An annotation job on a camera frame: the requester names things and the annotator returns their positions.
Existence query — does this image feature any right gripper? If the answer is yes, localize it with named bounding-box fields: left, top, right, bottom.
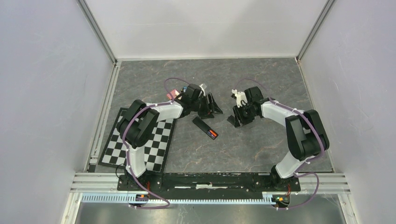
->
left=232, top=103, right=257, bottom=128

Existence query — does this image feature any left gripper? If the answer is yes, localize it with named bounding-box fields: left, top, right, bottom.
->
left=191, top=93, right=223, bottom=120

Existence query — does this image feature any black remote control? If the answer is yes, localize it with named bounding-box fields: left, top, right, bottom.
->
left=192, top=117, right=219, bottom=138

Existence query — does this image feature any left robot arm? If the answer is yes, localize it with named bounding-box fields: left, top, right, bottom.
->
left=117, top=84, right=223, bottom=190

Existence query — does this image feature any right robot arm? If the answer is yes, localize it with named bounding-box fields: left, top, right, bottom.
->
left=227, top=86, right=330, bottom=190

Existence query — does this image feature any red yellow small box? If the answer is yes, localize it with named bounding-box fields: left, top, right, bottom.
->
left=167, top=89, right=180, bottom=101

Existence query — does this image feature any checkerboard calibration board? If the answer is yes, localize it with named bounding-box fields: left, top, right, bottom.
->
left=98, top=107, right=178, bottom=173

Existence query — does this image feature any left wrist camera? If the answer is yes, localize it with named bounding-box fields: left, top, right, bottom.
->
left=199, top=83, right=207, bottom=97

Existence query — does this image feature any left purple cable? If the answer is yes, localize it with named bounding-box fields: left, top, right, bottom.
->
left=121, top=77, right=192, bottom=209

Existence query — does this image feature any purple cable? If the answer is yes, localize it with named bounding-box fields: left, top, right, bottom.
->
left=233, top=77, right=325, bottom=211
left=121, top=77, right=192, bottom=209

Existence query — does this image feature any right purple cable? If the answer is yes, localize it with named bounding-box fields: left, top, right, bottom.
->
left=233, top=77, right=325, bottom=211

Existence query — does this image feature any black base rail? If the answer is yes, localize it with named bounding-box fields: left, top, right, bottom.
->
left=117, top=172, right=301, bottom=200

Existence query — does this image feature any white cable comb strip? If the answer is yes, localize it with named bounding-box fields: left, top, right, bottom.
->
left=81, top=193, right=276, bottom=205

